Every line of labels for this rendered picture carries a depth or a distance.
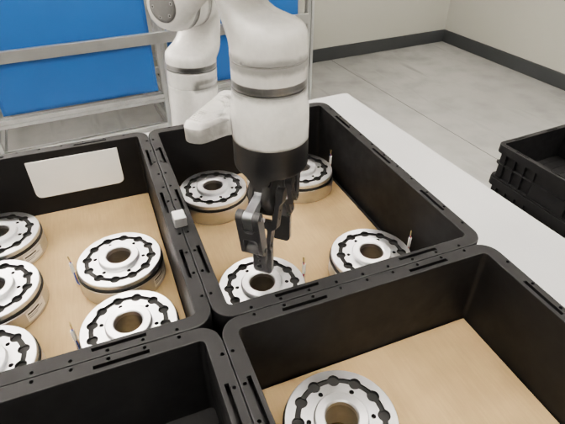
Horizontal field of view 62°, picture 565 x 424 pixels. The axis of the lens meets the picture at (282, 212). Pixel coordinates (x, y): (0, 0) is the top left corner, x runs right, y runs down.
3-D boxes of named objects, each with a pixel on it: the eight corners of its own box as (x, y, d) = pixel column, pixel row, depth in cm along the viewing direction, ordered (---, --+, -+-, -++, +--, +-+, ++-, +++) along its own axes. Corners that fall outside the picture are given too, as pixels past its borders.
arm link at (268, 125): (221, 106, 51) (216, 49, 48) (319, 120, 48) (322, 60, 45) (180, 143, 45) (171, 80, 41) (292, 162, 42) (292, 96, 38)
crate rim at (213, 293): (481, 257, 52) (486, 240, 50) (219, 338, 43) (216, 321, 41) (323, 113, 81) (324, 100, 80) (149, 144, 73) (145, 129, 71)
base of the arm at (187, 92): (171, 141, 98) (161, 60, 88) (214, 135, 100) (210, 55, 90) (178, 162, 91) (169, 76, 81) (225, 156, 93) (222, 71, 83)
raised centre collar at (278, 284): (290, 292, 54) (290, 288, 53) (250, 306, 52) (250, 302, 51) (272, 266, 57) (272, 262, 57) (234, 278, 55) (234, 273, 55)
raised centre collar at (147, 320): (104, 313, 51) (102, 310, 51) (150, 303, 52) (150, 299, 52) (105, 349, 47) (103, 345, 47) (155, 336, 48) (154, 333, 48)
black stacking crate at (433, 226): (459, 314, 57) (483, 243, 51) (227, 396, 49) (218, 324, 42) (319, 161, 87) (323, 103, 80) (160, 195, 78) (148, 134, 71)
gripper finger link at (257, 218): (236, 205, 45) (247, 239, 50) (229, 220, 44) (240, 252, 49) (262, 211, 44) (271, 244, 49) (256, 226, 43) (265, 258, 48)
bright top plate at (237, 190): (252, 204, 68) (252, 201, 68) (182, 214, 66) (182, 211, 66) (240, 169, 76) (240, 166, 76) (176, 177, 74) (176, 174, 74)
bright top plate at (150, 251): (75, 247, 61) (73, 243, 60) (153, 228, 64) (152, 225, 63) (81, 300, 53) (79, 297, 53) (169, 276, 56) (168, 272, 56)
